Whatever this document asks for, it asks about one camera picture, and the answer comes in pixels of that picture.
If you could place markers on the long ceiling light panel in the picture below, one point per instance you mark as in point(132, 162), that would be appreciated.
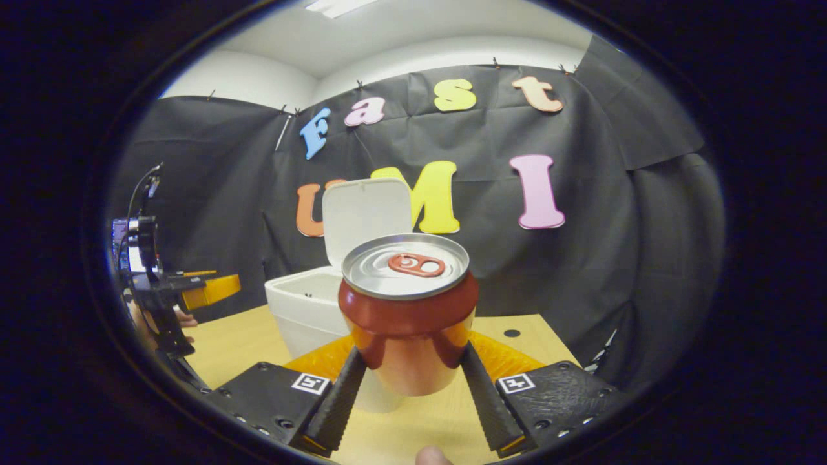
point(339, 6)

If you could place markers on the white desktop garbage bin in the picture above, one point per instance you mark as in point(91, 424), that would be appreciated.
point(303, 303)

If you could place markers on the red pop can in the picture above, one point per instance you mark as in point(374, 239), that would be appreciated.
point(407, 323)

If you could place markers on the computer monitor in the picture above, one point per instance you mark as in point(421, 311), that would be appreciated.
point(126, 248)

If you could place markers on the wooden desktop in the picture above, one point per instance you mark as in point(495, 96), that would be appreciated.
point(245, 342)

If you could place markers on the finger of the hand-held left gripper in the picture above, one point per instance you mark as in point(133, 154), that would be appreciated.
point(190, 274)
point(213, 289)

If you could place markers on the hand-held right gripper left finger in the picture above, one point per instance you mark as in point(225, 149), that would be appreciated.
point(336, 407)

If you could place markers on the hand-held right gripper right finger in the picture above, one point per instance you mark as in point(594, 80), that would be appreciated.
point(488, 407)

